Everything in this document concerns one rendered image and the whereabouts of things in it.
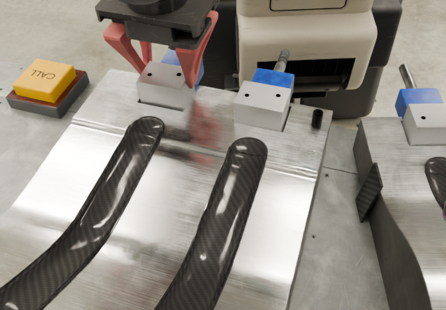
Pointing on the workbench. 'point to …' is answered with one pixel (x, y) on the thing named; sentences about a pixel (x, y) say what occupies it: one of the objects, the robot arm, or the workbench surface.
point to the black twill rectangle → (369, 192)
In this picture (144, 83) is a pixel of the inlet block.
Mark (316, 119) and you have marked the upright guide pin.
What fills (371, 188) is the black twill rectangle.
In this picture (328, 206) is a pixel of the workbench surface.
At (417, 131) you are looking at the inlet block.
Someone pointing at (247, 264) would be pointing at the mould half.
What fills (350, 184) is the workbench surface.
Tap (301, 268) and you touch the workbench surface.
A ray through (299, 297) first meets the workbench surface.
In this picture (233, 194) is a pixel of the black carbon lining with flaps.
